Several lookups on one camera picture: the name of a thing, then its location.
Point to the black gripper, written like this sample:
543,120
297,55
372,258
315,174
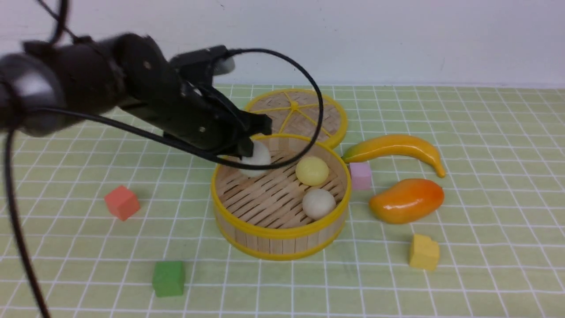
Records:
193,114

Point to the white bun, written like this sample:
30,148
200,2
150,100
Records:
317,203
260,156

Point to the yellow round bun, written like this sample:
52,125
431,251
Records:
312,171

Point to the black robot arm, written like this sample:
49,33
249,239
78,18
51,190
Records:
84,77

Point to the bamboo steamer lid yellow rim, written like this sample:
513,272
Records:
296,111

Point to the bamboo steamer tray yellow rim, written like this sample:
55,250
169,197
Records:
263,216

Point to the yellow toy banana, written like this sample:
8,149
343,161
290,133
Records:
396,144

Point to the pink foam cube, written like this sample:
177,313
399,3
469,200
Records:
361,176

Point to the red foam cube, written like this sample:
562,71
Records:
122,203

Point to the green foam cube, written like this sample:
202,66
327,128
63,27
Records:
168,278

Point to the orange toy mango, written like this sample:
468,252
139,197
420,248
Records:
407,201

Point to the yellow foam cube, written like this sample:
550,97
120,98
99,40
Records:
424,253

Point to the green checkered tablecloth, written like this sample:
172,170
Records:
500,228

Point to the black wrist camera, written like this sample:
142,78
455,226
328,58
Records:
201,66

